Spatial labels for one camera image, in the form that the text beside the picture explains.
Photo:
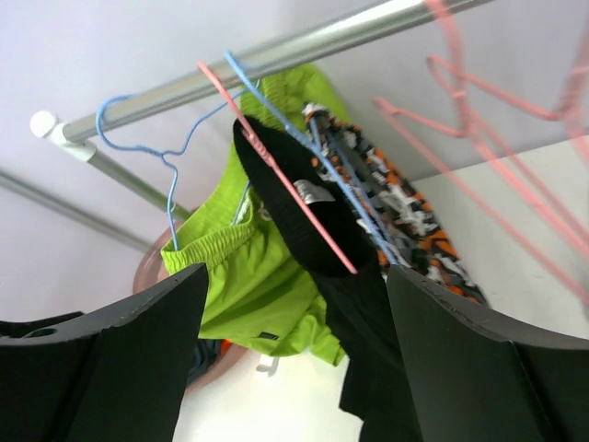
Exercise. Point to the white metal clothes rack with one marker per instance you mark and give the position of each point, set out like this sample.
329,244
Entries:
248,72

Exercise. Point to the pink hanger with navy shorts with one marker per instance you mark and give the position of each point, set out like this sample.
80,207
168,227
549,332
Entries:
390,113

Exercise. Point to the translucent pink plastic basket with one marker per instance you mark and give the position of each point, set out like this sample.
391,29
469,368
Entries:
150,271

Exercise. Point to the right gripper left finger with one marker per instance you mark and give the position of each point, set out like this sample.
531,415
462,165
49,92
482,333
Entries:
114,374

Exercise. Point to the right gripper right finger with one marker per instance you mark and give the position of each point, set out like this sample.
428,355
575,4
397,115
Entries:
476,374

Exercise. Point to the orange shorts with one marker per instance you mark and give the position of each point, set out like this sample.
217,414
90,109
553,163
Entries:
225,346

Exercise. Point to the dark navy shorts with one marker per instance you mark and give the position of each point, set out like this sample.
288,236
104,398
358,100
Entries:
205,355

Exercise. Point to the blue hanger with camo shorts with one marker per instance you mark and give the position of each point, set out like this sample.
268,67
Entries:
352,189

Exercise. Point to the light blue hanger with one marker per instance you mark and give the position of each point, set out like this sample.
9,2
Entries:
161,155

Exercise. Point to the pink hanger with black shorts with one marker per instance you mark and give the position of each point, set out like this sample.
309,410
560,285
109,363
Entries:
266,156

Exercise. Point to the lime green shorts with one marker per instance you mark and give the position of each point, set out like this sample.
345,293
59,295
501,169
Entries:
258,296

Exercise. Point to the camouflage patterned shorts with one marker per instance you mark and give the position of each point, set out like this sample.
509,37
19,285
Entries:
419,240

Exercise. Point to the black shorts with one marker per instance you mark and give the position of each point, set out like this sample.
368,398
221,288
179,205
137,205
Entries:
375,388

